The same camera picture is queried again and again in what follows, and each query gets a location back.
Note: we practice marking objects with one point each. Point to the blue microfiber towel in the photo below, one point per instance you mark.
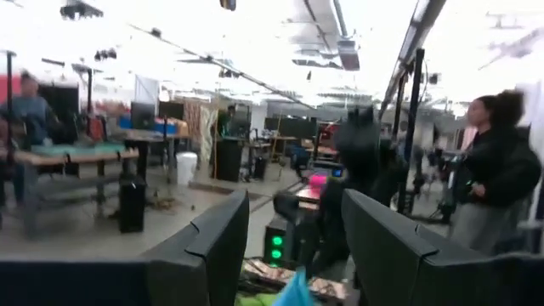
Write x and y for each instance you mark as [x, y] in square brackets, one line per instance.
[295, 293]

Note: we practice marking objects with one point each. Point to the pink bin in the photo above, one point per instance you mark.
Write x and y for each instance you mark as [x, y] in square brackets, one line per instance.
[318, 180]

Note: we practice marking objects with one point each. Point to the black tower green lights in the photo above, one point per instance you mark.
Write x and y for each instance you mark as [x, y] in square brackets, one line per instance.
[276, 241]

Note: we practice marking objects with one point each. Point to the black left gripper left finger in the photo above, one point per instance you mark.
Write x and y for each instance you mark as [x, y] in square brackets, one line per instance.
[127, 285]

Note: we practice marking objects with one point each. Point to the patterned hanging fabric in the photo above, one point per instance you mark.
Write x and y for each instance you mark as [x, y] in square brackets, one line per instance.
[200, 127]

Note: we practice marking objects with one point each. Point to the wooden table green mat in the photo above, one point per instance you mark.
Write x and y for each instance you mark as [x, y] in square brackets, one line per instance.
[85, 157]

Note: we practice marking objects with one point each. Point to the white trash bin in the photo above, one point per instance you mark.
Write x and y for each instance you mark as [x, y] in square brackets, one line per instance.
[187, 170]

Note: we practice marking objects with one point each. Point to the person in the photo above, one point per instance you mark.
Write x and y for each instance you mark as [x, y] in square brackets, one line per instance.
[30, 110]
[225, 123]
[497, 170]

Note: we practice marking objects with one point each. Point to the wooden workbench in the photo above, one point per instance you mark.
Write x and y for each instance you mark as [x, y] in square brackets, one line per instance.
[308, 194]

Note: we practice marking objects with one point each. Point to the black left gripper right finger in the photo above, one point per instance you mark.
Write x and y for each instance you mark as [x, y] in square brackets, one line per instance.
[425, 280]

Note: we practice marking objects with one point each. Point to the black floor box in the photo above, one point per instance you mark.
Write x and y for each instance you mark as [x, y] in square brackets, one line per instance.
[132, 204]

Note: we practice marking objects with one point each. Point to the black cabinet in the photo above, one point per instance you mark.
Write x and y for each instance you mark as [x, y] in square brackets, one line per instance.
[228, 161]

